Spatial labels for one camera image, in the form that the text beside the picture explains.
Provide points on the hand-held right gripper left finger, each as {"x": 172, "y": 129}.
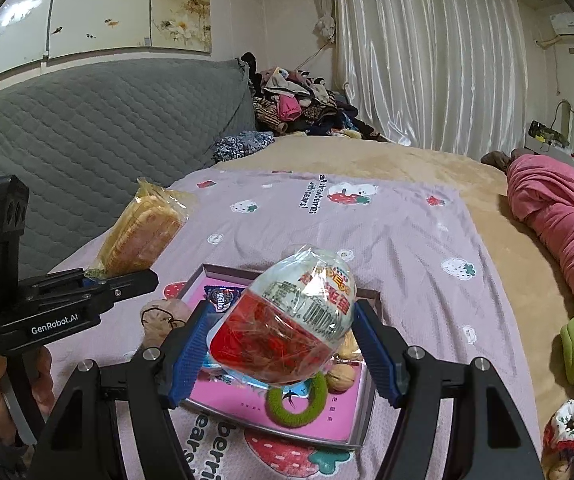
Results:
{"x": 187, "y": 360}

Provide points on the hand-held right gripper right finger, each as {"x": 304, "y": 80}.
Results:
{"x": 377, "y": 355}

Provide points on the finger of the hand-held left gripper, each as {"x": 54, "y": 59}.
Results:
{"x": 62, "y": 280}
{"x": 127, "y": 285}

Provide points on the clear cracker packet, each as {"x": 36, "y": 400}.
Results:
{"x": 351, "y": 347}

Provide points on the beige mesh hair scrunchie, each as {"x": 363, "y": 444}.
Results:
{"x": 159, "y": 317}

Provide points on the yellow snack packet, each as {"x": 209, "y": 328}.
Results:
{"x": 142, "y": 230}

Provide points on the blue cookie packet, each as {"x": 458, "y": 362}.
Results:
{"x": 219, "y": 300}

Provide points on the shallow brown cardboard box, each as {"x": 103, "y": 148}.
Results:
{"x": 227, "y": 274}

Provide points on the large red toy egg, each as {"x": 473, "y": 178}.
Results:
{"x": 277, "y": 330}

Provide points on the green fuzzy hair scrunchie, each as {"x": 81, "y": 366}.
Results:
{"x": 297, "y": 421}

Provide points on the pink picture book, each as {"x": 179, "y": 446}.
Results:
{"x": 327, "y": 417}

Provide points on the purple strawberry printed blanket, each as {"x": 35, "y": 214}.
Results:
{"x": 392, "y": 240}

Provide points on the grey quilted headboard cover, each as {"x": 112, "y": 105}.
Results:
{"x": 92, "y": 125}

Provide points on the blue floral cloth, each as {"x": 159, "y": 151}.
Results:
{"x": 242, "y": 145}

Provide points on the tan bed sheet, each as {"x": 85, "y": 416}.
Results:
{"x": 417, "y": 160}

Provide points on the red white patterned cloth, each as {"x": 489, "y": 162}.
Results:
{"x": 567, "y": 425}

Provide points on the dark brown cloth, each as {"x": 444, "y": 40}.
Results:
{"x": 499, "y": 160}

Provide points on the pink quilt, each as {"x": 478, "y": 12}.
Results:
{"x": 557, "y": 200}

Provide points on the pile of clothes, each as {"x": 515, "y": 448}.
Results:
{"x": 297, "y": 105}

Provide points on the black gadget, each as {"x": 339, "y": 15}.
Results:
{"x": 542, "y": 132}

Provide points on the white shiny curtain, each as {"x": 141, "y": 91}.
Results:
{"x": 427, "y": 60}

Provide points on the white air conditioner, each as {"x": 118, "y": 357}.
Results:
{"x": 569, "y": 24}

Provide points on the floral wall painting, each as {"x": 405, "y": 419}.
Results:
{"x": 107, "y": 5}

